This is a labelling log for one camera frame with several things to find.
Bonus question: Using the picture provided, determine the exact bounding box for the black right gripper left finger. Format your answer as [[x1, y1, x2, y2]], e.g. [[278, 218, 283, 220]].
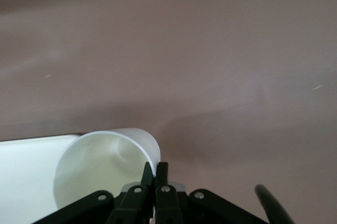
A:
[[31, 161, 155, 224]]

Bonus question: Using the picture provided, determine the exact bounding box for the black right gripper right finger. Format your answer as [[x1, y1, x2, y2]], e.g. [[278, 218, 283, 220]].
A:
[[154, 161, 267, 224]]

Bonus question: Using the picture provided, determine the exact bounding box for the white plastic cup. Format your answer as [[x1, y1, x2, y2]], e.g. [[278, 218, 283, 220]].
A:
[[52, 127, 162, 210]]

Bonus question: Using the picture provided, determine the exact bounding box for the cream bear print tray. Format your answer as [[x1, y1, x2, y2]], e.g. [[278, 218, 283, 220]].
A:
[[0, 134, 81, 224]]

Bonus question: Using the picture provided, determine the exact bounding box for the brown table cover sheet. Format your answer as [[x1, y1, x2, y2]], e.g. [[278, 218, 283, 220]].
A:
[[0, 0, 337, 224]]

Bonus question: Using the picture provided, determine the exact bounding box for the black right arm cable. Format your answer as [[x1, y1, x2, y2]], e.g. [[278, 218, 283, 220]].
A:
[[253, 184, 293, 224]]

